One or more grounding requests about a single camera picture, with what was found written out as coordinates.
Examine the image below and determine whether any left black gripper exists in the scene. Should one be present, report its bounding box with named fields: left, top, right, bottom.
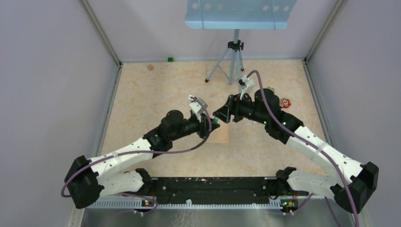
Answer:
left=171, top=113, right=220, bottom=141

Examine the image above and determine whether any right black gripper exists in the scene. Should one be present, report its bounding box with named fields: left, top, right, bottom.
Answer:
left=213, top=91, right=269, bottom=125

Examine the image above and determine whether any peach envelope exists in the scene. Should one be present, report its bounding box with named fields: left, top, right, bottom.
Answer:
left=206, top=123, right=229, bottom=144

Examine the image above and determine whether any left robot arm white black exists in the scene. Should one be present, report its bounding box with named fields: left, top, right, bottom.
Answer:
left=61, top=110, right=220, bottom=209

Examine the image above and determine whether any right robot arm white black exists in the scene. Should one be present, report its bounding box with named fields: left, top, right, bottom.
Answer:
left=213, top=88, right=379, bottom=214

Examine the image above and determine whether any red toy block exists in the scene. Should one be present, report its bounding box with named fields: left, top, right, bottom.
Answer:
left=279, top=98, right=292, bottom=109

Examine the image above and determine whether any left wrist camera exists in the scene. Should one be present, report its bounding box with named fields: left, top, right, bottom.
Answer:
left=188, top=95, right=208, bottom=122

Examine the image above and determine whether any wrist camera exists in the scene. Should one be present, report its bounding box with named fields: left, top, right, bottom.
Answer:
left=188, top=95, right=208, bottom=122
left=238, top=75, right=255, bottom=100

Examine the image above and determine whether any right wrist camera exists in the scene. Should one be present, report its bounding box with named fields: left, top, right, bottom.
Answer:
left=238, top=75, right=255, bottom=100

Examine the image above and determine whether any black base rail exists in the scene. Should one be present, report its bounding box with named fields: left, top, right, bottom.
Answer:
left=122, top=175, right=309, bottom=206

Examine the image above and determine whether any white cable duct strip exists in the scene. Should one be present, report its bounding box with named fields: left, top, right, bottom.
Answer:
left=88, top=198, right=282, bottom=210

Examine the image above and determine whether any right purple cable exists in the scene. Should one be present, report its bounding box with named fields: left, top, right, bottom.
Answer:
left=245, top=70, right=360, bottom=227

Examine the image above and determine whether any purple cable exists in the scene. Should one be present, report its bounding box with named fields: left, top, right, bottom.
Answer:
left=245, top=70, right=360, bottom=227
left=61, top=97, right=213, bottom=217

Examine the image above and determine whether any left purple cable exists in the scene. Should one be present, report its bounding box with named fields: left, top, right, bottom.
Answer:
left=61, top=97, right=213, bottom=217

